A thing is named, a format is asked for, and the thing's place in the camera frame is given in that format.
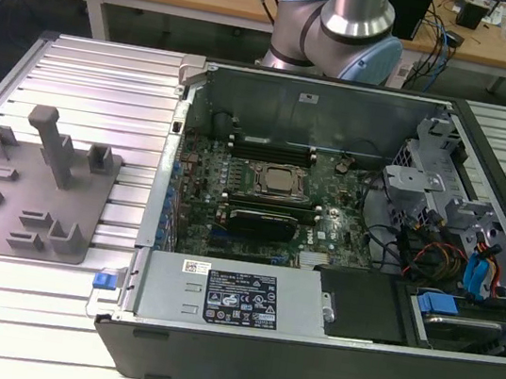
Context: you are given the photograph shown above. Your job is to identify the black RAM slot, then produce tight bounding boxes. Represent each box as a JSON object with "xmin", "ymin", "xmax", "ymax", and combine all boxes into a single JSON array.
[
  {"xmin": 221, "ymin": 186, "xmax": 323, "ymax": 213},
  {"xmin": 229, "ymin": 130, "xmax": 318, "ymax": 158},
  {"xmin": 229, "ymin": 141, "xmax": 319, "ymax": 172}
]

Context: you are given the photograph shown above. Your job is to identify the dark metal socket cover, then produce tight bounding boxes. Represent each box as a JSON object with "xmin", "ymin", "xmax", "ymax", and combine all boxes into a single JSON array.
[{"xmin": 247, "ymin": 158, "xmax": 311, "ymax": 203}]

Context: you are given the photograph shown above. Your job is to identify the silver CPU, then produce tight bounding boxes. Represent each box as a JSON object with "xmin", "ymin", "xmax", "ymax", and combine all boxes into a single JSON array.
[{"xmin": 263, "ymin": 165, "xmax": 303, "ymax": 194}]

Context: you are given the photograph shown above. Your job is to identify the black graphics card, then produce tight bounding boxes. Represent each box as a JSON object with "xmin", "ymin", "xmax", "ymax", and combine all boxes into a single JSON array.
[{"xmin": 212, "ymin": 203, "xmax": 302, "ymax": 245}]

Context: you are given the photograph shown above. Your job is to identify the green motherboard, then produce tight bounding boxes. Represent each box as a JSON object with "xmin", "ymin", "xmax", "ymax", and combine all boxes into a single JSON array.
[{"xmin": 162, "ymin": 130, "xmax": 391, "ymax": 283}]

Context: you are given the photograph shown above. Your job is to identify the silver finned heatsink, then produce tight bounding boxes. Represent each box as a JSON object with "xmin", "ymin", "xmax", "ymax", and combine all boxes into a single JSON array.
[{"xmin": 297, "ymin": 248, "xmax": 335, "ymax": 274}]

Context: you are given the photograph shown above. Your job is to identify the grey power supply with label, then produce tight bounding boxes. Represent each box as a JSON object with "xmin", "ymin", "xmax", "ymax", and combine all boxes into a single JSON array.
[{"xmin": 132, "ymin": 244, "xmax": 335, "ymax": 345}]

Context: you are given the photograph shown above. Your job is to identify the black drive bay cover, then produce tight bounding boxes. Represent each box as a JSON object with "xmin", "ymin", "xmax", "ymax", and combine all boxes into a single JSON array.
[{"xmin": 305, "ymin": 261, "xmax": 416, "ymax": 350}]

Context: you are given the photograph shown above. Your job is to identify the grey metal drive cage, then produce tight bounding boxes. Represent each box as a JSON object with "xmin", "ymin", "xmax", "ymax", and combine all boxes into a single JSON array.
[{"xmin": 376, "ymin": 110, "xmax": 476, "ymax": 231}]

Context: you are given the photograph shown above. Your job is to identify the blue case latch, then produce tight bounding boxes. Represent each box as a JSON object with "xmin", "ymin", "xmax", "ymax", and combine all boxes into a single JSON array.
[{"xmin": 92, "ymin": 272, "xmax": 120, "ymax": 294}]

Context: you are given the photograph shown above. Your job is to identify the black open PC case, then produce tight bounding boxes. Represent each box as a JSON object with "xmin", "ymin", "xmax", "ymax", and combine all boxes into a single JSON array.
[{"xmin": 86, "ymin": 45, "xmax": 506, "ymax": 379}]

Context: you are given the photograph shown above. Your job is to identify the hard disk in blue carrier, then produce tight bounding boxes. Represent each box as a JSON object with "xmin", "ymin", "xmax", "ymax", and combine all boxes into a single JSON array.
[{"xmin": 403, "ymin": 287, "xmax": 506, "ymax": 361}]

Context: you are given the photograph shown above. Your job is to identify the grey parts rack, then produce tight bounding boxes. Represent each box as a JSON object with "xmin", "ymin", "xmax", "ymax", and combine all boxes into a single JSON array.
[{"xmin": 0, "ymin": 98, "xmax": 131, "ymax": 273}]

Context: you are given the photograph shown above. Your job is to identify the tall black box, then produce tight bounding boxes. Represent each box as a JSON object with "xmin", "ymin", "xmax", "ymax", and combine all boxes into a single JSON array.
[{"xmin": 384, "ymin": 0, "xmax": 436, "ymax": 44}]

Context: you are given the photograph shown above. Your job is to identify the small black box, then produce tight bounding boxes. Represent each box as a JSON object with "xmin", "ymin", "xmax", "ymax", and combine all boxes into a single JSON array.
[{"xmin": 454, "ymin": 0, "xmax": 489, "ymax": 32}]

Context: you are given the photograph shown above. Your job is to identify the red yellow black wire bundle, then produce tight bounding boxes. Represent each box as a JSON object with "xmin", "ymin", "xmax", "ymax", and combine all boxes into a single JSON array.
[{"xmin": 392, "ymin": 223, "xmax": 472, "ymax": 285}]

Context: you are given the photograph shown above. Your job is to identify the blue flat wire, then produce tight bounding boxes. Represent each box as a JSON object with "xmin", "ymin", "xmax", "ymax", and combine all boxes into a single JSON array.
[
  {"xmin": 459, "ymin": 252, "xmax": 485, "ymax": 300},
  {"xmin": 472, "ymin": 242, "xmax": 500, "ymax": 303}
]

